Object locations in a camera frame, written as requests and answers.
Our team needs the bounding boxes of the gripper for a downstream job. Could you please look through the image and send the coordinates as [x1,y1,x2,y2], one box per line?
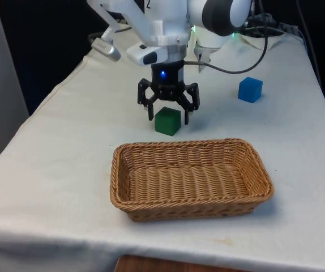
[136,60,200,126]

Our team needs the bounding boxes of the wicker basket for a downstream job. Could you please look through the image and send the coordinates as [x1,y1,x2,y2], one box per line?
[110,138,275,223]

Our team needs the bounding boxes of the green cube block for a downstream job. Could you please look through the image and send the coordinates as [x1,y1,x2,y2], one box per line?
[154,107,182,137]

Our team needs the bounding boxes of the blue cube block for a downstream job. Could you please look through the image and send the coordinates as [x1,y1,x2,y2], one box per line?
[237,76,264,103]

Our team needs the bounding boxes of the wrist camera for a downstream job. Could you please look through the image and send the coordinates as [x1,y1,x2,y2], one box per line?
[126,43,169,67]

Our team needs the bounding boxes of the black cable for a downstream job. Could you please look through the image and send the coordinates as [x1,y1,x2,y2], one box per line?
[183,25,283,75]

